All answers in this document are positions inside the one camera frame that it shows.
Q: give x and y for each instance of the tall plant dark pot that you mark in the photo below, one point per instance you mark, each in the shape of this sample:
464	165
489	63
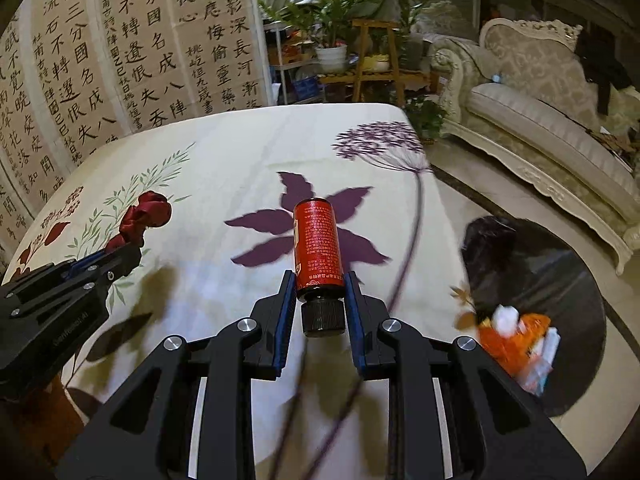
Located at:
409	43

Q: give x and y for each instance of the potted plant white pot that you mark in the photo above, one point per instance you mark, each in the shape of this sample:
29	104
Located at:
325	23

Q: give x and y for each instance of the wooden plant stand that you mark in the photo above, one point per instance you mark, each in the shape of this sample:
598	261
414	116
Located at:
399	77

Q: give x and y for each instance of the red cylindrical bottle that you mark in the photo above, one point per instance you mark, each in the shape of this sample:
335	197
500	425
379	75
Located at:
319	272

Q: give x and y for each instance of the black lined trash bin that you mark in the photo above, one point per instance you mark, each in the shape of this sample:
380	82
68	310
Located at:
519	263

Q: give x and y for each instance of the dark red ribbon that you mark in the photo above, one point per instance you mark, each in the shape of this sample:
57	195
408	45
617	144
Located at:
150	212

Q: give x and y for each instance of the floral patterned tablecloth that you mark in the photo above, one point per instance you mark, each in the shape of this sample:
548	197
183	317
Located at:
232	180

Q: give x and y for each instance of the black clothing on sofa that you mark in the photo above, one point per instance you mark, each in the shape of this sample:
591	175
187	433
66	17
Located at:
601	68

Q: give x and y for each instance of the white metal shelf rack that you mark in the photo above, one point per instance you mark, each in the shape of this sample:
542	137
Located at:
292	65

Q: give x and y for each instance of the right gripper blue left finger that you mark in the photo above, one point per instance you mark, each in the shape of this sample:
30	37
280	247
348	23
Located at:
274	315

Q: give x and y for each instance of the calligraphy folding screen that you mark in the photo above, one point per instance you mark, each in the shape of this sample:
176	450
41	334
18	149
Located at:
78	74

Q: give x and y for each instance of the ornate cream sofa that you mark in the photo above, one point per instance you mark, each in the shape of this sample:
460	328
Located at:
520	95

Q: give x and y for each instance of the yellow bowl on stand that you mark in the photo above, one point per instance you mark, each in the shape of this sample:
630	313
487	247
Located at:
377	63

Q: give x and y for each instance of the orange snack wrapper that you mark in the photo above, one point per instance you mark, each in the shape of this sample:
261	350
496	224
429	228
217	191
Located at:
513	353

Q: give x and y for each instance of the white crumpled tissue ball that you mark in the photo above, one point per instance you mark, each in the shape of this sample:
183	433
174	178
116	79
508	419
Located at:
505	321

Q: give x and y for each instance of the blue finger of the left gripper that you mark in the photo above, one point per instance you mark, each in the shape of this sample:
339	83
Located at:
86	264

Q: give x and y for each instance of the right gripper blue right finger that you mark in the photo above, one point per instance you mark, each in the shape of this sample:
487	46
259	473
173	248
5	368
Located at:
372	357

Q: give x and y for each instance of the small green floor plant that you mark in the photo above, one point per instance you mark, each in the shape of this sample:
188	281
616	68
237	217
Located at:
426	117

